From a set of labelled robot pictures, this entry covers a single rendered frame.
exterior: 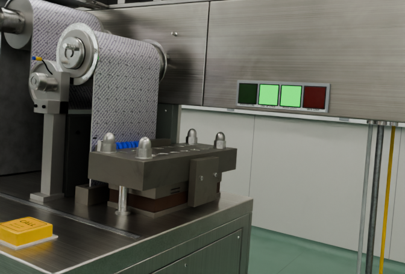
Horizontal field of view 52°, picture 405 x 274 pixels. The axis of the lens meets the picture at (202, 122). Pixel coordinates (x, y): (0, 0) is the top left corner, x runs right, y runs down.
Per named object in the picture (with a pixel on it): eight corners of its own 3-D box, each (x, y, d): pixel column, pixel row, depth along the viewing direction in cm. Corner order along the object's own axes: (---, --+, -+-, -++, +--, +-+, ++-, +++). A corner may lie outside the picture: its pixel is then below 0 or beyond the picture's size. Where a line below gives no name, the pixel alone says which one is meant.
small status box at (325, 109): (235, 105, 112) (237, 79, 112) (236, 105, 113) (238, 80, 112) (327, 112, 99) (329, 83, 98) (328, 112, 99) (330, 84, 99)
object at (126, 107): (89, 152, 97) (93, 73, 96) (153, 146, 117) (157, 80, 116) (91, 152, 97) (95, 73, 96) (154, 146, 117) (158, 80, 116)
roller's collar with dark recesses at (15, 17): (-11, 31, 109) (-10, 6, 109) (10, 34, 114) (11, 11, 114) (3, 30, 106) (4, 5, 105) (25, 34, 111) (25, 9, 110)
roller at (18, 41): (2, 49, 116) (3, -2, 116) (73, 58, 138) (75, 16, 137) (32, 48, 109) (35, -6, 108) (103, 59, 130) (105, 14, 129)
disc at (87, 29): (54, 83, 103) (57, 23, 102) (56, 84, 103) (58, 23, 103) (96, 86, 95) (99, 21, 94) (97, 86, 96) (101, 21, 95)
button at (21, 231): (-8, 237, 72) (-7, 224, 72) (28, 228, 78) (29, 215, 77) (17, 247, 68) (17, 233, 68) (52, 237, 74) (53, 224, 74)
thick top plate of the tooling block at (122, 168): (87, 178, 92) (88, 151, 92) (189, 161, 126) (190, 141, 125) (142, 191, 83) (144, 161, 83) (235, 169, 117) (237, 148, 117)
